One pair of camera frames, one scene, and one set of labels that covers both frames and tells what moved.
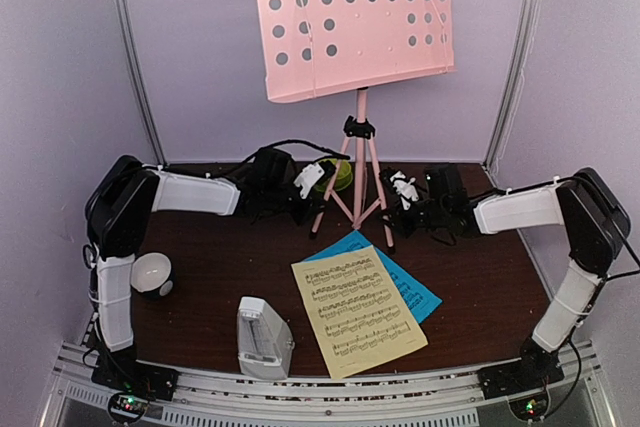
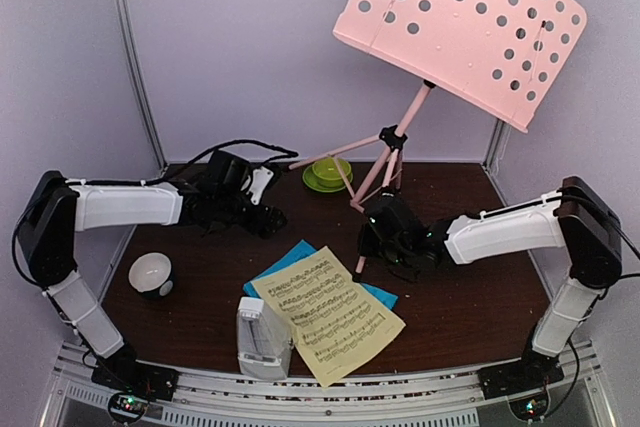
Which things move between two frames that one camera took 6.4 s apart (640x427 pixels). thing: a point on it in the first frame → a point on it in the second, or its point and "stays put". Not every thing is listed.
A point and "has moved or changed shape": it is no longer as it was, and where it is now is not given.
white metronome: (264, 341) stays put
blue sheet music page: (419, 300) → (301, 248)
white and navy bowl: (151, 275) stays put
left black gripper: (308, 208) → (268, 227)
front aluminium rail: (76, 399) stays put
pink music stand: (338, 19) → (488, 27)
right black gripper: (401, 224) → (364, 245)
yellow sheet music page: (359, 316) has moved or changed shape
